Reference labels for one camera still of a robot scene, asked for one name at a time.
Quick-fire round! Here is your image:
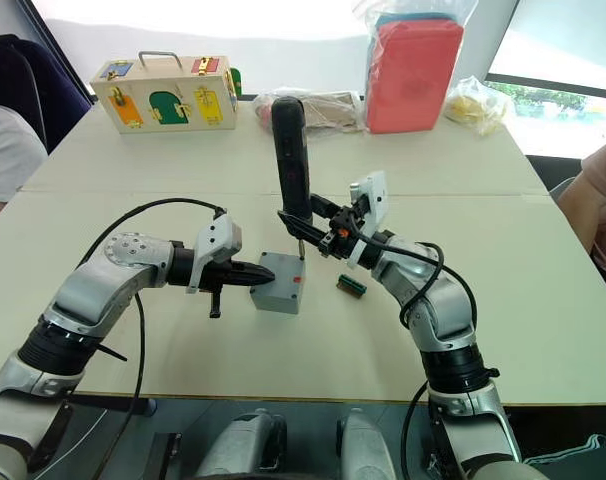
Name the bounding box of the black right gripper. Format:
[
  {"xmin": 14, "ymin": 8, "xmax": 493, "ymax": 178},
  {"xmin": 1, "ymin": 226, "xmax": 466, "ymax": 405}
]
[{"xmin": 277, "ymin": 194, "xmax": 372, "ymax": 261}]

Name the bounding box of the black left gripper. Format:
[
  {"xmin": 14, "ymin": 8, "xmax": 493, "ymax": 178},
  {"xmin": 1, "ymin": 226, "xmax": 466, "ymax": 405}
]
[{"xmin": 197, "ymin": 259, "xmax": 276, "ymax": 320}]

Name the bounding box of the grey box with lid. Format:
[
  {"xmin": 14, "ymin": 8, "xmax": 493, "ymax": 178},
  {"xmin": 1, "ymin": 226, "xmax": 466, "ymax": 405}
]
[{"xmin": 248, "ymin": 250, "xmax": 308, "ymax": 316}]

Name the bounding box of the black electric screwdriver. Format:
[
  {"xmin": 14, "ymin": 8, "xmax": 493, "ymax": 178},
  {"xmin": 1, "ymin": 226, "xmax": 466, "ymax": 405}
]
[{"xmin": 270, "ymin": 96, "xmax": 315, "ymax": 262}]

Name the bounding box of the wooden lock puzzle box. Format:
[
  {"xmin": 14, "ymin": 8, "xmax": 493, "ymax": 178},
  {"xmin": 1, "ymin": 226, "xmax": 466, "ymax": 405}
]
[{"xmin": 91, "ymin": 50, "xmax": 242, "ymax": 135}]

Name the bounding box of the small green brown component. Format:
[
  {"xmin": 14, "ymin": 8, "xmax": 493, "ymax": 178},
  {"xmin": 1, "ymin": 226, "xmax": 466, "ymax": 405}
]
[{"xmin": 337, "ymin": 273, "xmax": 367, "ymax": 297}]

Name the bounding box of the plastic bag with beige items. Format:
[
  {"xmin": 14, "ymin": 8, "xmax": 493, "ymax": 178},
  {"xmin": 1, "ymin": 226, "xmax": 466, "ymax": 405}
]
[{"xmin": 252, "ymin": 88, "xmax": 367, "ymax": 135}]

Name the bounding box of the grey rounded housing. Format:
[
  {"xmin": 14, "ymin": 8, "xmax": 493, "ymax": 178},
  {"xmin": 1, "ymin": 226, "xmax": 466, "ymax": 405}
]
[
  {"xmin": 335, "ymin": 407, "xmax": 398, "ymax": 480},
  {"xmin": 196, "ymin": 407, "xmax": 288, "ymax": 480}
]

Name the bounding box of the red block in plastic bag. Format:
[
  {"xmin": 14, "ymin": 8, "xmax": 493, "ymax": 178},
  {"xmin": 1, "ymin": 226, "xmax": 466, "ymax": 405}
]
[{"xmin": 351, "ymin": 0, "xmax": 467, "ymax": 136}]

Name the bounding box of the plastic bag with yellow items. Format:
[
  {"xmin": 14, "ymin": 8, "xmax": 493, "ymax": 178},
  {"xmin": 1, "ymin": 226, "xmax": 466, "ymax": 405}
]
[{"xmin": 442, "ymin": 75, "xmax": 515, "ymax": 137}]

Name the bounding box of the person in white shirt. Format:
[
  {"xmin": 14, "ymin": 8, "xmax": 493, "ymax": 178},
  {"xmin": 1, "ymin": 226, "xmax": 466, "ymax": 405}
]
[{"xmin": 0, "ymin": 102, "xmax": 50, "ymax": 232}]

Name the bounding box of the person in pink shirt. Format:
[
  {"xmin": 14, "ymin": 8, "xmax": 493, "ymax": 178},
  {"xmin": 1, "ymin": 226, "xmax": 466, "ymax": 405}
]
[{"xmin": 556, "ymin": 130, "xmax": 606, "ymax": 282}]

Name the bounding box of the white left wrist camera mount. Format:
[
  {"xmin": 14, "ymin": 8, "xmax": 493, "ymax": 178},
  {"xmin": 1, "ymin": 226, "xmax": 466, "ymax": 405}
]
[{"xmin": 185, "ymin": 213, "xmax": 244, "ymax": 294}]

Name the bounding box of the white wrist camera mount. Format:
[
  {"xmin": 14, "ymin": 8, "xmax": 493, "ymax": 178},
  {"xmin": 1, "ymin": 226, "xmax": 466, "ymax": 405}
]
[
  {"xmin": 345, "ymin": 170, "xmax": 389, "ymax": 272},
  {"xmin": 185, "ymin": 213, "xmax": 244, "ymax": 294}
]

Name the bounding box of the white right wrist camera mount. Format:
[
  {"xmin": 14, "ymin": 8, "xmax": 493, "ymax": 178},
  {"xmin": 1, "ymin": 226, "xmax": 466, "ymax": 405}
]
[{"xmin": 345, "ymin": 170, "xmax": 389, "ymax": 272}]

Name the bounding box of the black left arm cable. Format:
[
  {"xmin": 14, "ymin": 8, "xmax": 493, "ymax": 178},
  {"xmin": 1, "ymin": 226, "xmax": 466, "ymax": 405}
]
[{"xmin": 77, "ymin": 198, "xmax": 230, "ymax": 480}]

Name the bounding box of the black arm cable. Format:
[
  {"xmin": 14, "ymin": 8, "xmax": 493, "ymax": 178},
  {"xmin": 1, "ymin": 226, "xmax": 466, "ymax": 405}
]
[
  {"xmin": 355, "ymin": 231, "xmax": 465, "ymax": 480},
  {"xmin": 77, "ymin": 198, "xmax": 230, "ymax": 480}
]

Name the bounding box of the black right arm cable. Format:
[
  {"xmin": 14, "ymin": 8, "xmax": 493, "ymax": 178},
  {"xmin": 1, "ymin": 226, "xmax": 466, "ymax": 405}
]
[{"xmin": 355, "ymin": 231, "xmax": 465, "ymax": 480}]

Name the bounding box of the teal cable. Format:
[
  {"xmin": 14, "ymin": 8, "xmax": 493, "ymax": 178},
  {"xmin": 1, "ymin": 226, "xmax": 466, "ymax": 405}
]
[{"xmin": 524, "ymin": 432, "xmax": 606, "ymax": 462}]

